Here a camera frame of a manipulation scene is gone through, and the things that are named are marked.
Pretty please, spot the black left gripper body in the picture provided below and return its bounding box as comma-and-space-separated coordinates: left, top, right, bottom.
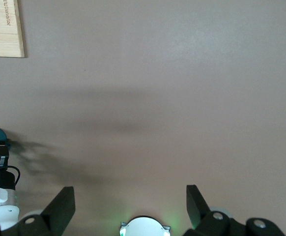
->
0, 170, 16, 192

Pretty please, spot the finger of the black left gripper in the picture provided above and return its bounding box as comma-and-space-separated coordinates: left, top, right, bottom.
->
0, 140, 10, 171

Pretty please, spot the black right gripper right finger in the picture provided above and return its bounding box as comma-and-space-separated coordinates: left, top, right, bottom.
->
186, 184, 286, 236

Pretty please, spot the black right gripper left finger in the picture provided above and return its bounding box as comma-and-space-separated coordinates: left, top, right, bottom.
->
0, 186, 76, 236

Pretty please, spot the wooden cutting board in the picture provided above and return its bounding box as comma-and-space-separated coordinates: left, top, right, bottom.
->
0, 0, 27, 59

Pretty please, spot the brown table cover mat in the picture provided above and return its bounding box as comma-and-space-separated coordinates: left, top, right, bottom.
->
0, 0, 286, 236

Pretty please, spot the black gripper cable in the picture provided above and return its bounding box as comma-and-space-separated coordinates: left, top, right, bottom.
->
0, 166, 21, 185

